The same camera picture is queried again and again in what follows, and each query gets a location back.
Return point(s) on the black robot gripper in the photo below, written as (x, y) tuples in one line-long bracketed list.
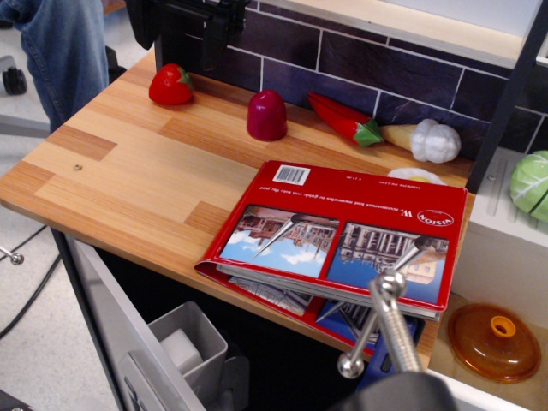
[(218, 19)]

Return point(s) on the red hardcover book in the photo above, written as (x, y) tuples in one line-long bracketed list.
[(308, 240)]

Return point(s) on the red toy strawberry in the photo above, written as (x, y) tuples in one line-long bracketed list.
[(171, 85)]

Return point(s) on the dark red toy dome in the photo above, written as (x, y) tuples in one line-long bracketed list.
[(267, 116)]

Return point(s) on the person leg in jeans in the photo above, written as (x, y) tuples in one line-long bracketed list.
[(66, 54)]

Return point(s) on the red toy chili pepper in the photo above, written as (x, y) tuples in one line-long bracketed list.
[(349, 123)]

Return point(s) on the black chair caster wheel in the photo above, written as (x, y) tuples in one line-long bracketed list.
[(14, 81)]

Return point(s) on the toy ice cream cone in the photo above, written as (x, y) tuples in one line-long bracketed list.
[(428, 141)]

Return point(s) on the toy fried egg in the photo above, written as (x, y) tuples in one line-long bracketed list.
[(416, 174)]

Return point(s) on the small metal knob rod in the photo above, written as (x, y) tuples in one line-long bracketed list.
[(14, 258)]

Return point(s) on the white block in bin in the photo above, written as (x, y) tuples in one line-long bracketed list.
[(181, 351)]

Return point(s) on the green toy cabbage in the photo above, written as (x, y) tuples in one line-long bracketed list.
[(528, 185)]

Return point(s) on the grey plastic bin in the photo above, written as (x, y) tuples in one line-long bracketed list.
[(204, 380)]

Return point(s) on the grey cabinet door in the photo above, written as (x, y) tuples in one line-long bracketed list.
[(140, 373)]

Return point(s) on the blue clamp body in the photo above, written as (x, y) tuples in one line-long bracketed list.
[(380, 366)]

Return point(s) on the orange pot lid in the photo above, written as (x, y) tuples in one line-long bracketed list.
[(494, 343)]

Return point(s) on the metal clamp screw handle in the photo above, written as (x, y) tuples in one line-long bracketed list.
[(385, 289)]

